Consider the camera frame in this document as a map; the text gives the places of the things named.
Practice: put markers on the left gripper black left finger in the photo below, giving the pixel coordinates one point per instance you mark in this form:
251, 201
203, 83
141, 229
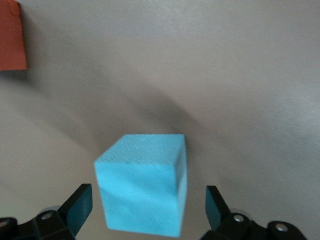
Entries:
75, 212

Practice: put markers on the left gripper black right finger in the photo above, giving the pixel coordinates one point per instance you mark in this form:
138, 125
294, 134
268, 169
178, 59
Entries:
217, 215

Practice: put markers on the blue foam cube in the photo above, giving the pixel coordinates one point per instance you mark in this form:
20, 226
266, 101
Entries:
140, 190

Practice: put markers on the brown paper table cover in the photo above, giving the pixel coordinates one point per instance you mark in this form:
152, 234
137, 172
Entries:
200, 75

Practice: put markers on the orange foam cube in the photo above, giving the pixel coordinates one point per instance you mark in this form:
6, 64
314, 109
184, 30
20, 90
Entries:
11, 37

